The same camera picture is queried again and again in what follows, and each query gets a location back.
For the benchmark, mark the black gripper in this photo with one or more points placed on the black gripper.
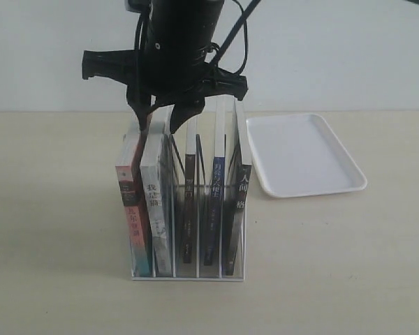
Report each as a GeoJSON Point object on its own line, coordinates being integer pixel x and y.
{"type": "Point", "coordinates": [186, 93]}

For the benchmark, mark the blue spine moon book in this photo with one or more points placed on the blue spine moon book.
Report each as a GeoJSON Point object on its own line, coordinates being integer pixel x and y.
{"type": "Point", "coordinates": [217, 183]}

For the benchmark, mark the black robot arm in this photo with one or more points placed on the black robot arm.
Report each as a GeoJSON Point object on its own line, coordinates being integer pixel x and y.
{"type": "Point", "coordinates": [173, 62]}

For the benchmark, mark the white grey spine book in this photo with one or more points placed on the white grey spine book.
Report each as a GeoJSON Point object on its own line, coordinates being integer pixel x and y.
{"type": "Point", "coordinates": [155, 168]}

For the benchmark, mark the red teal spine book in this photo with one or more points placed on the red teal spine book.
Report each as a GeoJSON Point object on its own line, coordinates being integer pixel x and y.
{"type": "Point", "coordinates": [133, 198]}

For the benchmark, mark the black spine book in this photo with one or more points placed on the black spine book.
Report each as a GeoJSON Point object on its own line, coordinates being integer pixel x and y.
{"type": "Point", "coordinates": [237, 186]}

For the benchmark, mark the dark brown spine book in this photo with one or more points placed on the dark brown spine book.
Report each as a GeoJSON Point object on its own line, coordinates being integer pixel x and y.
{"type": "Point", "coordinates": [189, 189]}

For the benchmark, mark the white plastic tray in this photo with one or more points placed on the white plastic tray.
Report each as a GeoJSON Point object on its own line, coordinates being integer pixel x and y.
{"type": "Point", "coordinates": [299, 155]}

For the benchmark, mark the white wire book rack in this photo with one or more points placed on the white wire book rack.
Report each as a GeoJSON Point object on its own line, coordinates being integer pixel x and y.
{"type": "Point", "coordinates": [195, 270]}

